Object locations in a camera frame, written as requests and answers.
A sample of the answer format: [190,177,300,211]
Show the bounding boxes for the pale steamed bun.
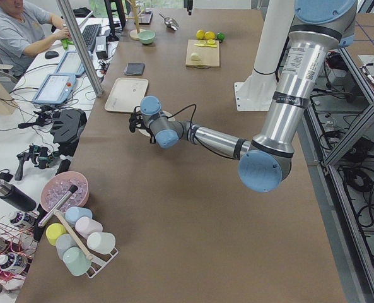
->
[190,52,202,61]

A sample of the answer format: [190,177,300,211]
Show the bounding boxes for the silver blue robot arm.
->
[129,1,357,192]

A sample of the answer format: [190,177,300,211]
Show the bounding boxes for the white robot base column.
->
[235,0,295,112]

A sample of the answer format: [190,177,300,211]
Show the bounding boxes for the cream rabbit tray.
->
[104,77,149,113]

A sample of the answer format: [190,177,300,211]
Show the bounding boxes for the beige round plate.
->
[138,126,151,138]

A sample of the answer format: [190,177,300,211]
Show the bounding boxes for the dark grey folded cloth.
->
[124,62,145,76]

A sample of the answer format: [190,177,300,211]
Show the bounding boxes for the wooden cutting board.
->
[185,39,220,68]

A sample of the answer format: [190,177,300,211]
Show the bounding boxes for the yellow plastic knife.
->
[194,43,218,48]

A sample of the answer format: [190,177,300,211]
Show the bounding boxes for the whole yellow lemon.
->
[196,29,206,40]

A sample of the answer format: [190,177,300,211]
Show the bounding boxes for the metal muddler stick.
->
[37,184,78,228]

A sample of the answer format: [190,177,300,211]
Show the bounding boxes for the mint green bowl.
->
[138,30,156,45]

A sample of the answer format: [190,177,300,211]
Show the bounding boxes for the white cup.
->
[87,232,116,254]

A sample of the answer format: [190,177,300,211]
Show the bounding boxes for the pink cup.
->
[74,217,103,239]

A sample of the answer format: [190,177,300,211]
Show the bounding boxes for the wooden cup tree stand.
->
[127,0,144,40]

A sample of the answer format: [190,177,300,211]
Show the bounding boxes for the metal scoop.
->
[159,13,179,31]

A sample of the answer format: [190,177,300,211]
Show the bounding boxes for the light blue cup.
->
[64,206,93,227]

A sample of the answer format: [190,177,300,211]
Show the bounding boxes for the pink bowl with ice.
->
[40,171,90,212]

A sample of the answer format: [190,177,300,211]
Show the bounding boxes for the blue teach pendant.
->
[32,73,76,105]
[56,51,85,78]

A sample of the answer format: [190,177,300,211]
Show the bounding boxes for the white cup rack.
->
[54,211,119,278]

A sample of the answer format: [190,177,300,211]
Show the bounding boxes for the grey cup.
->
[56,234,78,260]

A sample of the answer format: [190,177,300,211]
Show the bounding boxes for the black keyboard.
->
[82,24,102,52]

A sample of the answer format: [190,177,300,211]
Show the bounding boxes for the yellow cup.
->
[46,223,67,246]

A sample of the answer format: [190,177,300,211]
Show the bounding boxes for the mint cup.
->
[62,247,91,276]

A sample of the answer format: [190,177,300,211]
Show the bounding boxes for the black computer mouse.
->
[44,50,59,59]

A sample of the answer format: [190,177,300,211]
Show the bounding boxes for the black thermos bottle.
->
[0,179,37,212]

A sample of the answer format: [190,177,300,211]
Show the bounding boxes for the person in grey shirt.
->
[0,1,71,77]

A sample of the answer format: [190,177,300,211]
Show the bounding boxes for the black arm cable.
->
[148,104,238,158]

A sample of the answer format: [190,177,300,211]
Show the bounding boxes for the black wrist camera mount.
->
[129,106,146,133]

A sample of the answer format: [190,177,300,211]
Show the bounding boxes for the aluminium frame post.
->
[56,0,103,97]

